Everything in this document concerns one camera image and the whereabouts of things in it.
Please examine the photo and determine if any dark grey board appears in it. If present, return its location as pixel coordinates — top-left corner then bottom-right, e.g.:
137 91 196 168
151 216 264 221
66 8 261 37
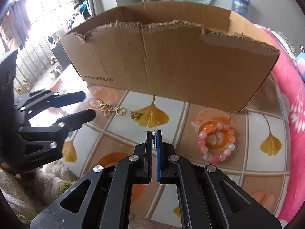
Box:
51 41 71 70

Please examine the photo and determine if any gold chain with clasp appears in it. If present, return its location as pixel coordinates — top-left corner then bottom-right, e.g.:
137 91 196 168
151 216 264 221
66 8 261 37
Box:
87 97 126 117

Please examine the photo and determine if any thin metal earring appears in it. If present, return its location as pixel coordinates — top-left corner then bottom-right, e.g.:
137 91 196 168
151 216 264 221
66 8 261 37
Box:
144 129 158 139

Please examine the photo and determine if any patterned tablecloth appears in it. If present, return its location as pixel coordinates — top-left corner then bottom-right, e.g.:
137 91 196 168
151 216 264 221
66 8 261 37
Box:
30 66 290 228

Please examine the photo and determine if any brown cardboard box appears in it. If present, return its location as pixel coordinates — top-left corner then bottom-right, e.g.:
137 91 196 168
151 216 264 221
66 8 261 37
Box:
60 1 280 113

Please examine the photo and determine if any pink orange bead bracelet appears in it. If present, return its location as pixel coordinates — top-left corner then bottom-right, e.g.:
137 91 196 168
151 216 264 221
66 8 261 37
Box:
197 121 237 164

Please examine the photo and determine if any small gold butterfly charm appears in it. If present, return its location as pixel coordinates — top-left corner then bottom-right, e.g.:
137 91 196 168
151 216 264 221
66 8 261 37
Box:
130 111 142 120

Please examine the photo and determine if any fluffy cream sleeve forearm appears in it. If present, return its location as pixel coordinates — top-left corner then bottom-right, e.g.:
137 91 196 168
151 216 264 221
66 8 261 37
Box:
1 160 78 227

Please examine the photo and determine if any pink floral blanket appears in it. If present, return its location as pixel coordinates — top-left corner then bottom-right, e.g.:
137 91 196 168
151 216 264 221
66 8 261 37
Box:
256 25 304 222

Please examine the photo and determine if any blue water bottle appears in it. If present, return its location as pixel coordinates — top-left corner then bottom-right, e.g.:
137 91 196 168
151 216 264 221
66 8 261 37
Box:
232 0 250 19

